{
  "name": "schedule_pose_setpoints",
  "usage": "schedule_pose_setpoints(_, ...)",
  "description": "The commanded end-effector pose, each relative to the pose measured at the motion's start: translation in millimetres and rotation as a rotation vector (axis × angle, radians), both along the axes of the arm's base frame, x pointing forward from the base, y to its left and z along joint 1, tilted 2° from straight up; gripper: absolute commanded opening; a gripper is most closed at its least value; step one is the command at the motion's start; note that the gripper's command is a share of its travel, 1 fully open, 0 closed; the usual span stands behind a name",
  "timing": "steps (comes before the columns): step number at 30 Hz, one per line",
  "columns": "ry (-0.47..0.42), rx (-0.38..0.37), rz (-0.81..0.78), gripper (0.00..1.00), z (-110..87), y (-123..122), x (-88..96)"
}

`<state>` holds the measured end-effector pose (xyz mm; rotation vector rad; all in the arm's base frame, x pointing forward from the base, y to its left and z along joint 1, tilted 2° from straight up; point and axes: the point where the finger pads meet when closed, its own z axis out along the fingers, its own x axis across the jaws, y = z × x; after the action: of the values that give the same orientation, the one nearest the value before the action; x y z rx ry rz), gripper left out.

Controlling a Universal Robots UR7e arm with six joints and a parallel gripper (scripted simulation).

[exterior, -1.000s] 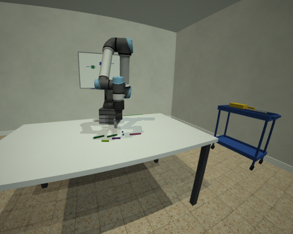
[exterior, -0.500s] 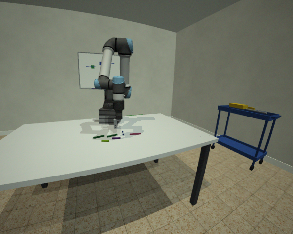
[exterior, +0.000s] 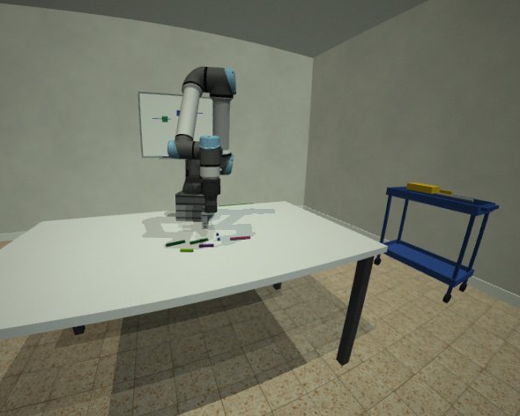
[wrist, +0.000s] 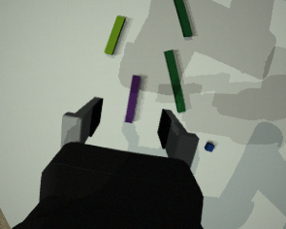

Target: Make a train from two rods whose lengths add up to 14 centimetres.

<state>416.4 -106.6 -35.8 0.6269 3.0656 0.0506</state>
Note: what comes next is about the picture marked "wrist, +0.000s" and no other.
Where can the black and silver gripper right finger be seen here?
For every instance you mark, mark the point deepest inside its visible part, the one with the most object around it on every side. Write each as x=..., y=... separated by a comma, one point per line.
x=174, y=138

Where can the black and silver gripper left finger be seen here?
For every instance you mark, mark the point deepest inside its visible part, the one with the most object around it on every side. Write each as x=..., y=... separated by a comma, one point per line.
x=77, y=127

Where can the purple rod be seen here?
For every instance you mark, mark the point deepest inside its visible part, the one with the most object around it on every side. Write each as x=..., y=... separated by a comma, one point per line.
x=132, y=99

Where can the small blue cube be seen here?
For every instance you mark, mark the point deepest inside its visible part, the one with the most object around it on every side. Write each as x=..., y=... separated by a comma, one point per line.
x=209, y=146

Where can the dark green rod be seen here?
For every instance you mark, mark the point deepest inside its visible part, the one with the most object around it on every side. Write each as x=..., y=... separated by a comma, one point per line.
x=179, y=101
x=183, y=18

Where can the lime green rod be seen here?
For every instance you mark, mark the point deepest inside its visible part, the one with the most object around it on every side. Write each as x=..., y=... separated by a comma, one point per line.
x=117, y=27

